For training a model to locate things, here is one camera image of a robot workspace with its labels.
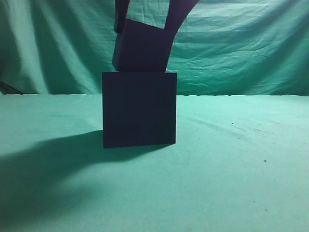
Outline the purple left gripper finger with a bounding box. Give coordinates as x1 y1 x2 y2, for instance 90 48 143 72
165 0 199 68

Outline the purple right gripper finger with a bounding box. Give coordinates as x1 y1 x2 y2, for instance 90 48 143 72
114 0 130 33

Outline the purple cube block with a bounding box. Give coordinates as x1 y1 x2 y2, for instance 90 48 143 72
112 19 175 73

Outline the dark purple groove box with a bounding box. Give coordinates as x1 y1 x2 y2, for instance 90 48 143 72
102 72 177 148

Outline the green cloth backdrop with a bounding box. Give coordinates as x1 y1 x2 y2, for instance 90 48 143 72
0 0 309 95

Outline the green cloth table cover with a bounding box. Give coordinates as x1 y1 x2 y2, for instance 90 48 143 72
0 95 309 232

